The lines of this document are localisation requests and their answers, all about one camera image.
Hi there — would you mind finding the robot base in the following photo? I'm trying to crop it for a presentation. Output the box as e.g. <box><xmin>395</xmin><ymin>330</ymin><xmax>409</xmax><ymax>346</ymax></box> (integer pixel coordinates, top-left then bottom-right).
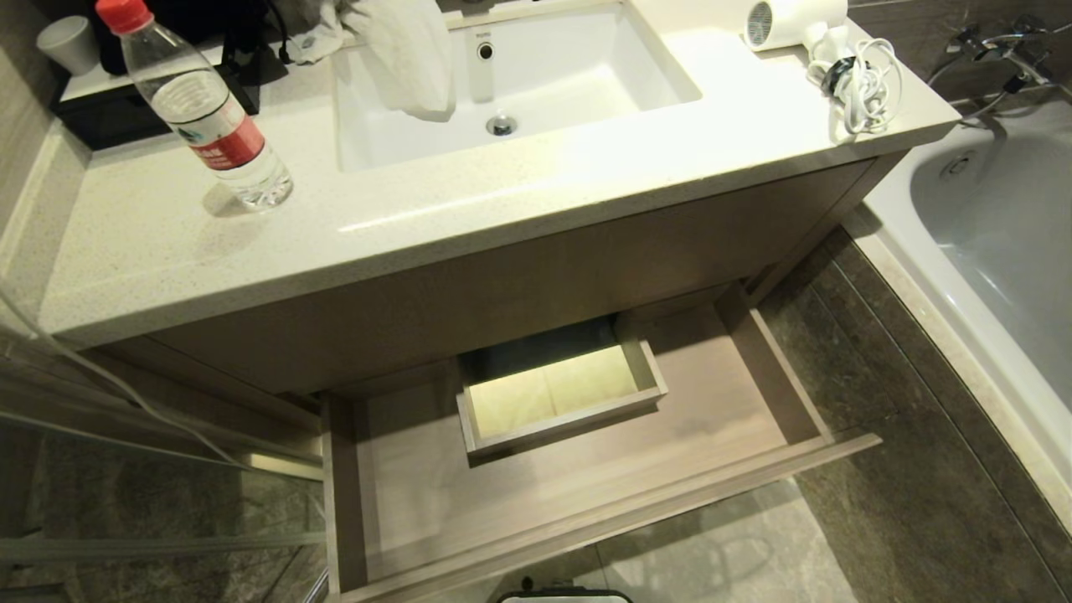
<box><xmin>499</xmin><ymin>589</ymin><xmax>633</xmax><ymax>603</ymax></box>

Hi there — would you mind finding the small inner wooden drawer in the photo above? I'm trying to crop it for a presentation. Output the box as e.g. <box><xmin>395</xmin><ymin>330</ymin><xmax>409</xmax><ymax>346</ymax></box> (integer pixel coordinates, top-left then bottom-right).
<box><xmin>456</xmin><ymin>338</ymin><xmax>669</xmax><ymax>458</ymax></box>

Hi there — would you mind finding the large wooden drawer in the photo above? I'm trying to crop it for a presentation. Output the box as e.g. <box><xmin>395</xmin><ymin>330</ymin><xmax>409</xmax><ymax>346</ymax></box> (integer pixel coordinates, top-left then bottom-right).
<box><xmin>322</xmin><ymin>285</ymin><xmax>883</xmax><ymax>603</ymax></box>

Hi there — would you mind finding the white hair dryer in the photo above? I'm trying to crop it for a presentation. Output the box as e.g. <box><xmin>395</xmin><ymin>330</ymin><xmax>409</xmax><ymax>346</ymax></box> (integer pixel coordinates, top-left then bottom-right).
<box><xmin>745</xmin><ymin>0</ymin><xmax>855</xmax><ymax>81</ymax></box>

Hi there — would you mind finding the wooden vanity cabinet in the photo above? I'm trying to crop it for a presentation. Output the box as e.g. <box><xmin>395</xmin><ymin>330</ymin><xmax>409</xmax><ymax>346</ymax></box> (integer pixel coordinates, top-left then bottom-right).
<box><xmin>39</xmin><ymin>0</ymin><xmax>962</xmax><ymax>420</ymax></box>

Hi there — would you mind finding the white sink basin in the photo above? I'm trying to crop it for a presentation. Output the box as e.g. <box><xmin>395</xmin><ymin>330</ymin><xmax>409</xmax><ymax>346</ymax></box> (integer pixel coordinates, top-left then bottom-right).
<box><xmin>332</xmin><ymin>2</ymin><xmax>703</xmax><ymax>173</ymax></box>

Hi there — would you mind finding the white towel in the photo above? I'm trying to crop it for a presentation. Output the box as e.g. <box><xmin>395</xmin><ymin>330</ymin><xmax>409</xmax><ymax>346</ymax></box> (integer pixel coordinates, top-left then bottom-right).
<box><xmin>285</xmin><ymin>0</ymin><xmax>457</xmax><ymax>123</ymax></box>

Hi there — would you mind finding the clear plastic water bottle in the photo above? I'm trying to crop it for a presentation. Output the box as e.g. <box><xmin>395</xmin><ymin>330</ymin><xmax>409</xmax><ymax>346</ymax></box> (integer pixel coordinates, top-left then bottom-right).
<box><xmin>95</xmin><ymin>0</ymin><xmax>294</xmax><ymax>211</ymax></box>

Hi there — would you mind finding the black tray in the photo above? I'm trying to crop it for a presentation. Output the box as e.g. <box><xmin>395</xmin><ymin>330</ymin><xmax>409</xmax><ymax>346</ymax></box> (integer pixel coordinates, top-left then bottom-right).
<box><xmin>50</xmin><ymin>42</ymin><xmax>290</xmax><ymax>152</ymax></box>

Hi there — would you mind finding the white bathtub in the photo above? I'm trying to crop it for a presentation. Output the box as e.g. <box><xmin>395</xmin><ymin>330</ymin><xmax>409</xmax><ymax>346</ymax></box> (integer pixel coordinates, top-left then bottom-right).
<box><xmin>844</xmin><ymin>99</ymin><xmax>1072</xmax><ymax>537</ymax></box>

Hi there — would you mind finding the chrome bathtub faucet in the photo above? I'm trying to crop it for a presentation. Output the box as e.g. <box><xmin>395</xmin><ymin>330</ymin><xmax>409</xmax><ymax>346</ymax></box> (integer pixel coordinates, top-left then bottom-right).
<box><xmin>926</xmin><ymin>14</ymin><xmax>1058</xmax><ymax>118</ymax></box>

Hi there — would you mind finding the grey cup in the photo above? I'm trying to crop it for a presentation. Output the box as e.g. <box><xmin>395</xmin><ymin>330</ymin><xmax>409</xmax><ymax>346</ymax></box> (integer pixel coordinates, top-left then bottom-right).
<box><xmin>36</xmin><ymin>15</ymin><xmax>103</xmax><ymax>78</ymax></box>

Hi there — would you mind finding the white coiled power cord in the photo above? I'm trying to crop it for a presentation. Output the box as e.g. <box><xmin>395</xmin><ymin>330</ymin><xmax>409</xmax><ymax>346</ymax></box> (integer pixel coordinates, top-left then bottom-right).
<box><xmin>809</xmin><ymin>38</ymin><xmax>904</xmax><ymax>136</ymax></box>

